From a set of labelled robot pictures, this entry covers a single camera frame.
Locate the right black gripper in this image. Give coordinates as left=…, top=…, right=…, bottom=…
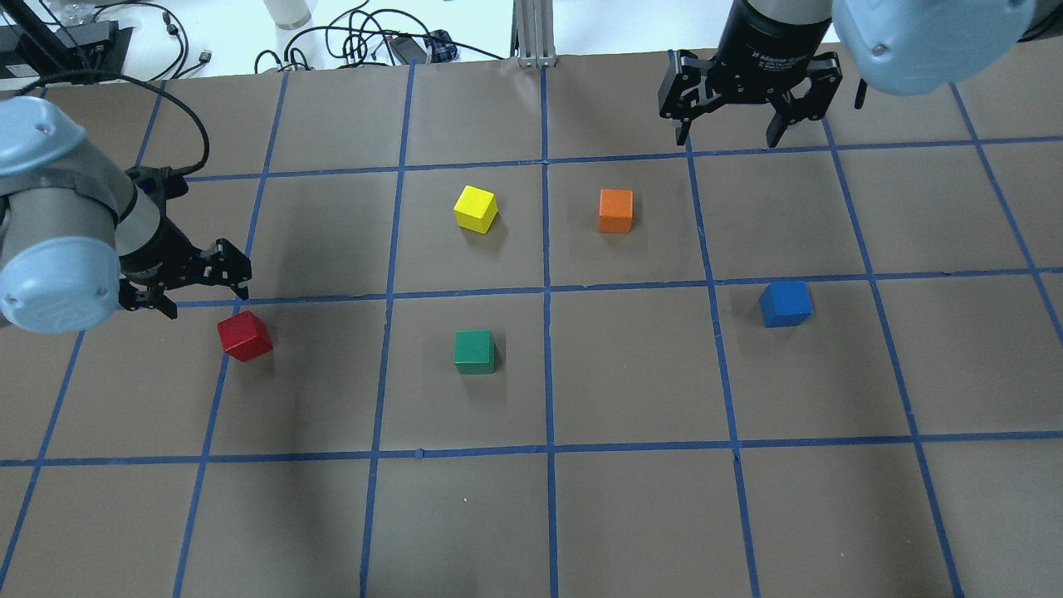
left=658, top=50, right=843, bottom=149

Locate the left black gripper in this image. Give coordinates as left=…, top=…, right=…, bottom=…
left=117, top=167, right=253, bottom=321

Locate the red wooden block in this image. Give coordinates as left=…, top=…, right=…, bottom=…
left=216, top=311, right=273, bottom=362

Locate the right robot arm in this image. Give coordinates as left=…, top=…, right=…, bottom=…
left=657, top=1, right=1061, bottom=148

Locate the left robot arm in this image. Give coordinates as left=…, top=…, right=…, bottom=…
left=1, top=96, right=253, bottom=336

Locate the orange wooden block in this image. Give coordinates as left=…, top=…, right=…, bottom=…
left=597, top=189, right=634, bottom=234

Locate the blue wooden block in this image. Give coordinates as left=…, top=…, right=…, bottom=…
left=758, top=281, right=814, bottom=328

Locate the yellow wooden block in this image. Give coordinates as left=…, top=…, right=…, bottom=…
left=453, top=185, right=497, bottom=234

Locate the green wooden block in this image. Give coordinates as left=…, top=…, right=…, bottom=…
left=454, top=329, right=497, bottom=375

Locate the brown paper table mat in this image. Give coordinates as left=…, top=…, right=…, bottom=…
left=2, top=39, right=1061, bottom=597

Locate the black monitor stand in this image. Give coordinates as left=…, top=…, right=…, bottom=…
left=1, top=1, right=134, bottom=85

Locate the aluminium frame post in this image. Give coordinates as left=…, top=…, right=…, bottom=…
left=510, top=1, right=557, bottom=68

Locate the black cable bundle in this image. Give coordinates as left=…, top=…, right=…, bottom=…
left=253, top=7, right=506, bottom=76

